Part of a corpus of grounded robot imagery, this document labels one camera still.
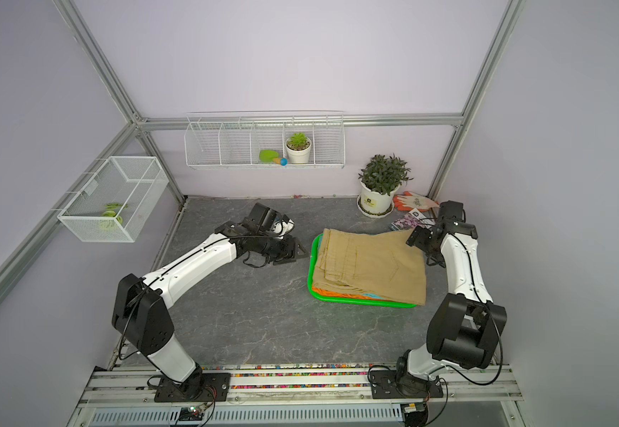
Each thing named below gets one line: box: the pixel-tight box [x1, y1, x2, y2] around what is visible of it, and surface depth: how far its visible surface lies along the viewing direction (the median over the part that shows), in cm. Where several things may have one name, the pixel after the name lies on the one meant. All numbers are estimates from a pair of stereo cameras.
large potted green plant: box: [356, 153, 414, 218], surface depth 106 cm
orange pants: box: [312, 286, 370, 301], surface depth 84 cm
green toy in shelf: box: [258, 149, 289, 167], surface depth 102 cm
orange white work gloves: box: [392, 191, 441, 212], surface depth 121 cm
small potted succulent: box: [284, 132, 313, 165], surface depth 93 cm
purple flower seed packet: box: [391, 207, 436, 231], surface depth 114 cm
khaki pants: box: [312, 228, 427, 306], surface depth 86 cm
